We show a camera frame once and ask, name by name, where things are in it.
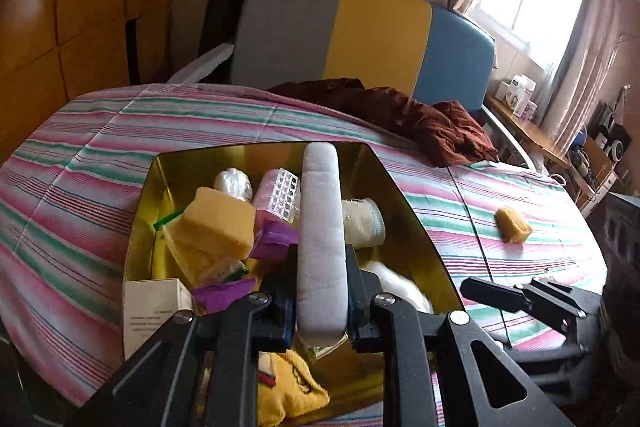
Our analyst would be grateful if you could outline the white foam sponge block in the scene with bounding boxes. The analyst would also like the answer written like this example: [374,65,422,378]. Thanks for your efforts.
[296,142,348,347]

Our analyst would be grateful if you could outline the cream knitted sock roll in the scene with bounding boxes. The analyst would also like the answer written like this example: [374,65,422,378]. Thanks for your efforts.
[342,198,386,249]

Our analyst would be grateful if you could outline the yellow sock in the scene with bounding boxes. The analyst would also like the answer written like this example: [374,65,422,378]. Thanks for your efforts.
[257,350,330,426]

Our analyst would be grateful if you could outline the packaged scouring pad green edge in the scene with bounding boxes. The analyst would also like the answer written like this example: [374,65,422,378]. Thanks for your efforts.
[152,209,248,289]

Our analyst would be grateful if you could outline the yellow sponge block large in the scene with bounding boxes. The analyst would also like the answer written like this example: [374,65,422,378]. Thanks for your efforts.
[171,186,256,260]

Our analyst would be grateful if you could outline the pink plastic hair roller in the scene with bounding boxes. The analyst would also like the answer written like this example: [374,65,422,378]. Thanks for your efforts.
[253,168,300,225]

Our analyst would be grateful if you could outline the purple snack packet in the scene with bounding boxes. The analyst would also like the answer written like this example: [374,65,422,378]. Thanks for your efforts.
[250,210,299,262]

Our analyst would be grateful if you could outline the white plastic bag ball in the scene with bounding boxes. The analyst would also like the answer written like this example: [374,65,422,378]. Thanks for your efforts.
[363,260,434,313]

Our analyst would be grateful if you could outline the gold box maroon rim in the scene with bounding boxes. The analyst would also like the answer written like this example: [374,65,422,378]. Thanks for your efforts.
[124,142,462,425]

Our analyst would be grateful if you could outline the white cardboard box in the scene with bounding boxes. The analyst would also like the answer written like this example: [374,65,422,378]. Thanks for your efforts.
[122,277,195,359]

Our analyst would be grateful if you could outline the yellow sponge small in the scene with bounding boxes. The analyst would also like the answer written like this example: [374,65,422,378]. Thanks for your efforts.
[495,208,533,244]

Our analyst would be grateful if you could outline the small white plastic wad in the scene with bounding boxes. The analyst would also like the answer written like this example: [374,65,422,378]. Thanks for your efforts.
[214,167,253,202]

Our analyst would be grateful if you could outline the dark red crumpled cloth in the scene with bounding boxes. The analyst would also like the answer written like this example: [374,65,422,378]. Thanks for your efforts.
[269,78,499,168]

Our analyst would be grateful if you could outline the wooden side shelf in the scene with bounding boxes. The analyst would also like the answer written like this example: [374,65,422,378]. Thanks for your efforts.
[485,95,617,212]

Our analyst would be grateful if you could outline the white boxes on shelf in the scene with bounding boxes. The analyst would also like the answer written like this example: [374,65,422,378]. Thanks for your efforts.
[495,75,537,120]

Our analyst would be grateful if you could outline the striped bed sheet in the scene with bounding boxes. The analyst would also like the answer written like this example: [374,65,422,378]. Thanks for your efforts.
[1,84,606,426]

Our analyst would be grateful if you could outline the grey yellow blue headboard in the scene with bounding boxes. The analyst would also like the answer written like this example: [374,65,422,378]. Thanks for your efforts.
[170,0,535,169]

